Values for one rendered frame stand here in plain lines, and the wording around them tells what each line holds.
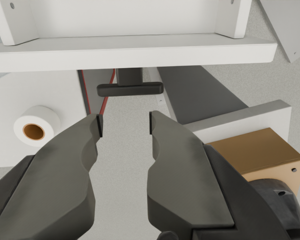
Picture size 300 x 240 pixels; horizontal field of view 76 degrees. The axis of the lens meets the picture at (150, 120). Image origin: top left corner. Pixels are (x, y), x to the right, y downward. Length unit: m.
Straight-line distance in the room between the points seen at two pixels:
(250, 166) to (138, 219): 1.72
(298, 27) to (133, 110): 1.02
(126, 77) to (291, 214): 0.35
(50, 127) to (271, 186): 0.42
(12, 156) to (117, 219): 1.62
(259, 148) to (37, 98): 0.45
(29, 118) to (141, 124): 0.97
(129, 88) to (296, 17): 1.22
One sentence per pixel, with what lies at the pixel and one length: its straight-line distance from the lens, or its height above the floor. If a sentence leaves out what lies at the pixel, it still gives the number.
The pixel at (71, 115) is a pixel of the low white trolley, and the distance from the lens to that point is 0.42.
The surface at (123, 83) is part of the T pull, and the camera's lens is 0.21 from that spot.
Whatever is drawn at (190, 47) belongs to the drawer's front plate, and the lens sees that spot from 0.19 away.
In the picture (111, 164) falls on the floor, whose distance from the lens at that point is 1.53.
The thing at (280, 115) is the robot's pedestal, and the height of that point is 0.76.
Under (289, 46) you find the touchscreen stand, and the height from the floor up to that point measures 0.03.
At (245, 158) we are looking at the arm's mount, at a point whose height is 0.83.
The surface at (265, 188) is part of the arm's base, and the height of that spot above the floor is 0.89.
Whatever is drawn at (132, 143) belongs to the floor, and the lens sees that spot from 1.39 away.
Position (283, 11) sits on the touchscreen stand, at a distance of 1.32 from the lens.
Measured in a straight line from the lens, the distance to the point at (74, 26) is 0.29.
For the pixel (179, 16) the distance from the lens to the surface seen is 0.28.
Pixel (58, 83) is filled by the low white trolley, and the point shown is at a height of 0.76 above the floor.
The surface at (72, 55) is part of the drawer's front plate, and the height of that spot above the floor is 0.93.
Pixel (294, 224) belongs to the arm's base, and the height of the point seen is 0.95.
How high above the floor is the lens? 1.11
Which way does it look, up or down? 60 degrees down
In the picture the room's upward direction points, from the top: 172 degrees clockwise
